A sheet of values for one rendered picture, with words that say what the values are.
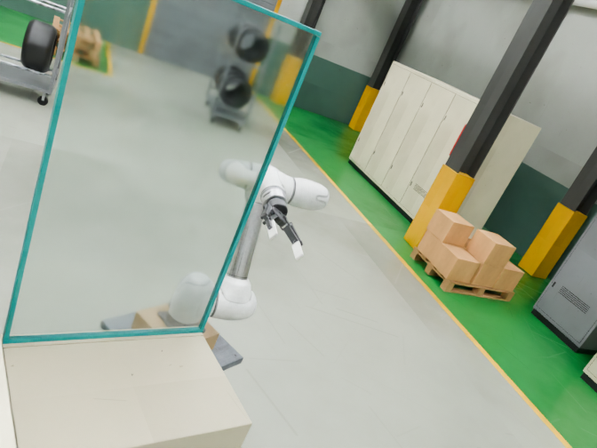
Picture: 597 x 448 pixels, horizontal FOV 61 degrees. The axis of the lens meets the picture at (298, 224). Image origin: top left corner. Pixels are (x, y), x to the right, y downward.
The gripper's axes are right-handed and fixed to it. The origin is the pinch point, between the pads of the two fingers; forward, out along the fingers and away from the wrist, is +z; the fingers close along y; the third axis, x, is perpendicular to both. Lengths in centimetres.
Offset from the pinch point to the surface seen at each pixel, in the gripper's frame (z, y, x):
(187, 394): 41, 14, -33
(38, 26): -547, 31, -225
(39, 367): 35, 45, -50
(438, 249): -297, -414, -7
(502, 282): -261, -494, 32
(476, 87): -790, -644, 208
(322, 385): -75, -196, -102
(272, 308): -159, -189, -125
